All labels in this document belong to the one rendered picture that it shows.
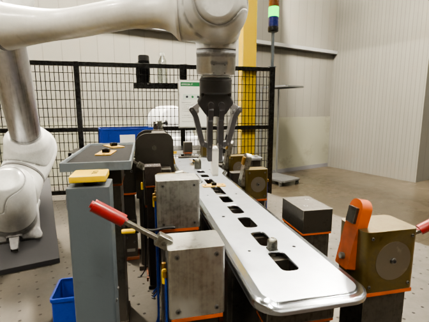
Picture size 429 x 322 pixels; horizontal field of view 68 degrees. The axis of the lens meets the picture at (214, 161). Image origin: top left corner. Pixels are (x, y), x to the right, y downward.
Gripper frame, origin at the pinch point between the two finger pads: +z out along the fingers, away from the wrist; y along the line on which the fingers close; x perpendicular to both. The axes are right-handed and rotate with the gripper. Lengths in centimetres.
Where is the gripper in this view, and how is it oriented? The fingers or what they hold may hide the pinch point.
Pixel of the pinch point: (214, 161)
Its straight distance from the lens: 79.0
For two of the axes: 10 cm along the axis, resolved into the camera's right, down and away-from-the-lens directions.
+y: 9.9, -0.4, 1.7
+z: -0.1, 9.6, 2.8
